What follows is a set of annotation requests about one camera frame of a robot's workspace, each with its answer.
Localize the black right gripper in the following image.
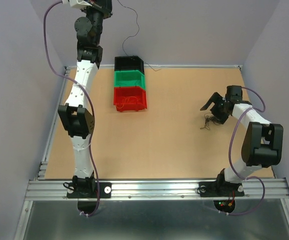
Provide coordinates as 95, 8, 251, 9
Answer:
199, 91, 229, 124

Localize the black grey cable bundle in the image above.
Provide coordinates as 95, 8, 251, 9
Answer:
199, 112, 223, 131

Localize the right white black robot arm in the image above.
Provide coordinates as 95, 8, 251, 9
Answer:
199, 85, 284, 195

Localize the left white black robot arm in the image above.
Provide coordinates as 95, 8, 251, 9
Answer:
58, 0, 113, 197

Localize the black plastic bin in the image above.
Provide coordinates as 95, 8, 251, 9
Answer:
114, 55, 144, 74

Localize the green plastic bin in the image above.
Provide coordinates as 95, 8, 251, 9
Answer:
114, 70, 146, 90

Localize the red plastic bin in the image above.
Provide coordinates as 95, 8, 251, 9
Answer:
113, 86, 148, 112

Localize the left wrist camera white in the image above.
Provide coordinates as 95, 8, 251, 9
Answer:
61, 0, 94, 10

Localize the orange cable in red bin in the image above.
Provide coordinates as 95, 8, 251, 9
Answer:
118, 94, 142, 106

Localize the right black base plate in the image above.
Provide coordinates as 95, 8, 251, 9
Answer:
196, 181, 245, 198

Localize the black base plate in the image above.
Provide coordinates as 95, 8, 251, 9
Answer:
63, 182, 112, 199
196, 181, 245, 198

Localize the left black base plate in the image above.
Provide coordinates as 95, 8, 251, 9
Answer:
63, 182, 112, 199

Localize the aluminium frame rail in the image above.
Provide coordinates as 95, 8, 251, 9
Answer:
24, 178, 289, 202

